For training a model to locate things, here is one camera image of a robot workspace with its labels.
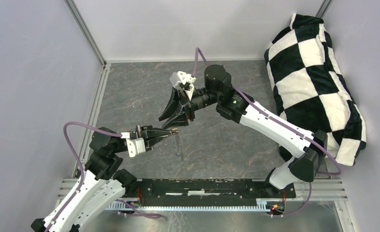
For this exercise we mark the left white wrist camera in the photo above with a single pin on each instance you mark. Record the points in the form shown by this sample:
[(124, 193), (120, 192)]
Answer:
[(135, 144)]

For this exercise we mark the red wired circuit board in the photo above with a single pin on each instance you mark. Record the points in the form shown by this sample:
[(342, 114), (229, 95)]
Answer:
[(277, 208)]

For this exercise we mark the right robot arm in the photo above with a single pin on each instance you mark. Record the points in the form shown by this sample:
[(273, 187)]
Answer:
[(307, 148)]

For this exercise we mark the white slotted cable duct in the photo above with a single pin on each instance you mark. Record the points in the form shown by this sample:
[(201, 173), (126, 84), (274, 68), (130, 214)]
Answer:
[(257, 206)]

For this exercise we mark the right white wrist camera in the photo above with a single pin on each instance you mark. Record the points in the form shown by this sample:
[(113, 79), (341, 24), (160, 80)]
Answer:
[(183, 81)]

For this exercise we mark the aluminium frame rail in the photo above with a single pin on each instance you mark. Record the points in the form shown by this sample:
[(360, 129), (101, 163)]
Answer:
[(85, 31)]

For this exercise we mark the metal keyring plate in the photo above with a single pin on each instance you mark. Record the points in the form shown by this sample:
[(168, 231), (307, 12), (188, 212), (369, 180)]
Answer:
[(178, 146)]

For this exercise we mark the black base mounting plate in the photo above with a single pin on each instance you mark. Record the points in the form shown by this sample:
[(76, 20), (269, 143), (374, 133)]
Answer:
[(205, 192)]

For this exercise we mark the black white checkered blanket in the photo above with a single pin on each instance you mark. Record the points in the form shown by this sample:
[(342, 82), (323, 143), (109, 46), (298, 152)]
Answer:
[(309, 89)]

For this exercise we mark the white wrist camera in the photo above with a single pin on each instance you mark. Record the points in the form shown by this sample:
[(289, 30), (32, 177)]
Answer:
[(135, 144), (183, 81)]

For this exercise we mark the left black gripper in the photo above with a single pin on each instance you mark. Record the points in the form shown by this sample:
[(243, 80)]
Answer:
[(151, 136)]

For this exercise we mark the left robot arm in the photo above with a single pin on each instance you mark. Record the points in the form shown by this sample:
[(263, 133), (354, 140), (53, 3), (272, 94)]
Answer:
[(101, 181)]

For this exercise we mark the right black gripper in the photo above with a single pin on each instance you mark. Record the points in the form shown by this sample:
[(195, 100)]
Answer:
[(173, 102)]

